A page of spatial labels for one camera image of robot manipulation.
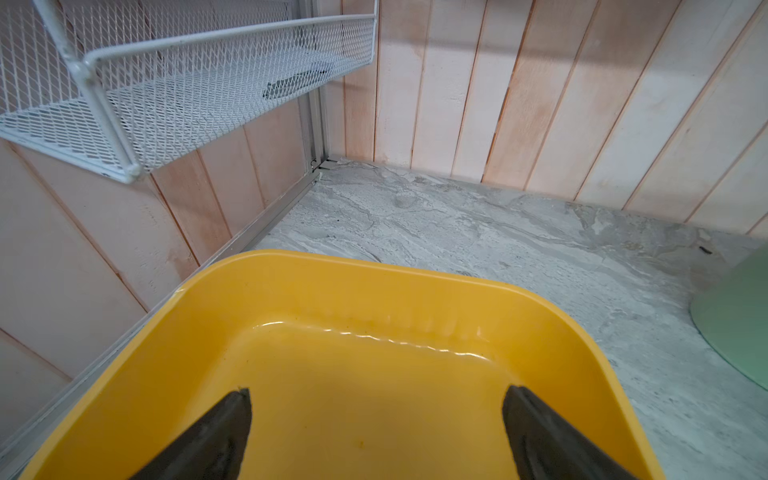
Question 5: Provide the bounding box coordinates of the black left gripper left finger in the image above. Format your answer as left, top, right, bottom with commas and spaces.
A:
133, 388, 252, 479

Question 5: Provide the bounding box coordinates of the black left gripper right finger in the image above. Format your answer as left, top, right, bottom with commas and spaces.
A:
502, 385, 634, 480

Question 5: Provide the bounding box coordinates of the yellow plastic storage box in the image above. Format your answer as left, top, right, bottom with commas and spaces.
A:
23, 250, 663, 479

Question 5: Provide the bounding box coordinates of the mint green pencil cup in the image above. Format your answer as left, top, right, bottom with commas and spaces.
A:
689, 245, 767, 389

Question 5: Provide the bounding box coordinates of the black marker on shelf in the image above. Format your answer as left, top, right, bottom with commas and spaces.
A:
262, 67, 330, 100

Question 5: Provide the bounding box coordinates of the white wire mesh shelf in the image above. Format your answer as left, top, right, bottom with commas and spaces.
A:
1, 1, 379, 184

